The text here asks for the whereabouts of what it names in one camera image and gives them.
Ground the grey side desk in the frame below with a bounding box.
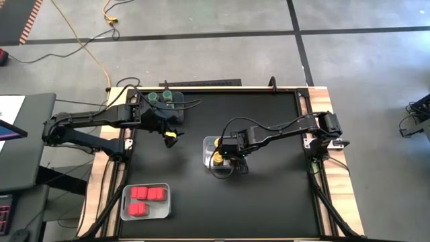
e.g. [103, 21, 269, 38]
[0, 93, 57, 194]

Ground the backlit keyboard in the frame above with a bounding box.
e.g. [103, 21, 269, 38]
[0, 194, 15, 236]

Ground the black ribbed strip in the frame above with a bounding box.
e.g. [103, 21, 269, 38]
[159, 78, 243, 88]

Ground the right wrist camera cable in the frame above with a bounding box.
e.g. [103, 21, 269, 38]
[208, 116, 322, 180]

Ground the white plastic bin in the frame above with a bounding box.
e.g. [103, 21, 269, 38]
[120, 182, 172, 222]

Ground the wooden table board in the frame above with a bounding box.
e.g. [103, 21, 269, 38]
[77, 85, 366, 238]

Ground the yellow cable with plug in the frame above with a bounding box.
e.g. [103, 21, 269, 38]
[102, 0, 119, 25]

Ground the black orange-striped floor mat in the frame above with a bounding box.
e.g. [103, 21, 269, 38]
[0, 0, 44, 46]

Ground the long yellow floor cable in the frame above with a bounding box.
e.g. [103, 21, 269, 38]
[50, 0, 115, 89]

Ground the red-lid smoked paprika tin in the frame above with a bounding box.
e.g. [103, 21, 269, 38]
[127, 202, 150, 218]
[146, 186, 168, 202]
[130, 186, 149, 201]

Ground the white paper sheet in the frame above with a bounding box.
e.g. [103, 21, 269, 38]
[0, 95, 26, 151]

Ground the green-lid spice jar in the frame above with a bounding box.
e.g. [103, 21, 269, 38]
[146, 91, 161, 105]
[161, 90, 174, 108]

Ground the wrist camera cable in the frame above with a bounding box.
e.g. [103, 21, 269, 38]
[100, 83, 203, 117]
[208, 116, 322, 180]

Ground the black floor cable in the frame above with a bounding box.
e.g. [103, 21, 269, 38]
[6, 28, 121, 65]

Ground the clear plastic bin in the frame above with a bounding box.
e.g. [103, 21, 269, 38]
[202, 135, 250, 171]
[140, 90, 185, 124]

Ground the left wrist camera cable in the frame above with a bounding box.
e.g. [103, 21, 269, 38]
[100, 83, 203, 117]

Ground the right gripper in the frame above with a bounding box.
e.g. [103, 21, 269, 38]
[218, 128, 252, 175]

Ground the black equipment with cables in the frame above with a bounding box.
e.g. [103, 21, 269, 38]
[398, 93, 430, 139]

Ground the lit computer screen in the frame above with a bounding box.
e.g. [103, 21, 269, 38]
[0, 118, 29, 141]

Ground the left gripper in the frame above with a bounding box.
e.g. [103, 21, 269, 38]
[139, 99, 185, 149]

